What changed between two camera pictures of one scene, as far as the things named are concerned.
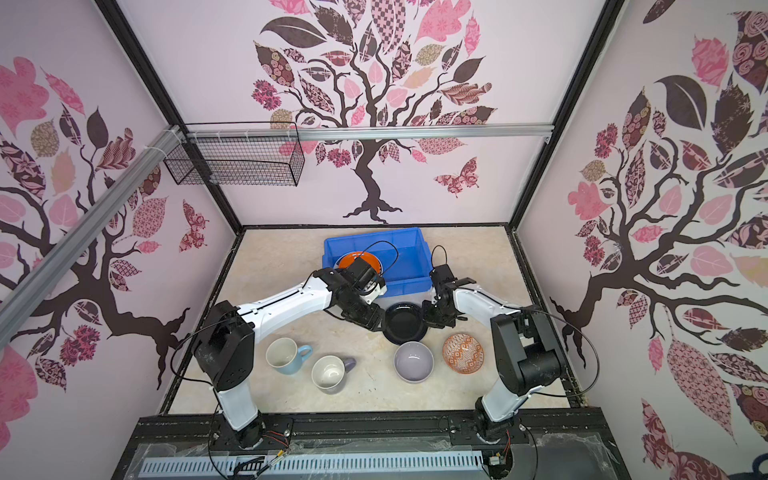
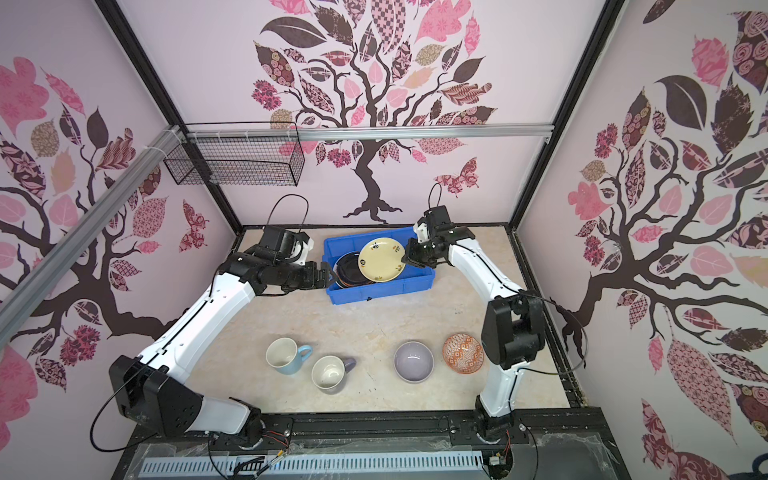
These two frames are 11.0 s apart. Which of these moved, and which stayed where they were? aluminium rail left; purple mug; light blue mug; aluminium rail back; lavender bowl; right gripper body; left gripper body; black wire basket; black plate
Moved: right gripper body; left gripper body; black plate
Stayed: aluminium rail back; purple mug; light blue mug; lavender bowl; black wire basket; aluminium rail left
